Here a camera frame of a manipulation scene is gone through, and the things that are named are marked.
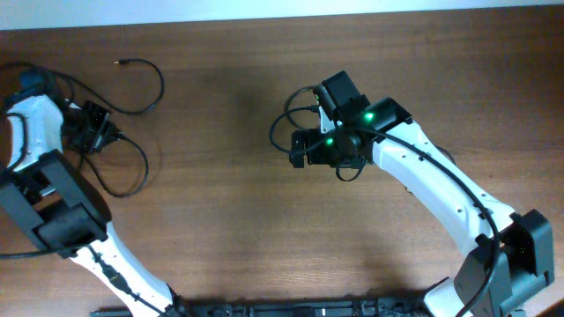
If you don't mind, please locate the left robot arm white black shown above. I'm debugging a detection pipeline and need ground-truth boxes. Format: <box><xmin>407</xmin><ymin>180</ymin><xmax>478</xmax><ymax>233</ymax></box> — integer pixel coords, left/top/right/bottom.
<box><xmin>1</xmin><ymin>66</ymin><xmax>189</xmax><ymax>316</ymax></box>

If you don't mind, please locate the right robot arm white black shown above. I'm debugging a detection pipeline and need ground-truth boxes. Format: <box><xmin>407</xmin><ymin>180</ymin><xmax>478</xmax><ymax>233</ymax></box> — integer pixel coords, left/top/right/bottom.
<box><xmin>289</xmin><ymin>71</ymin><xmax>554</xmax><ymax>316</ymax></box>

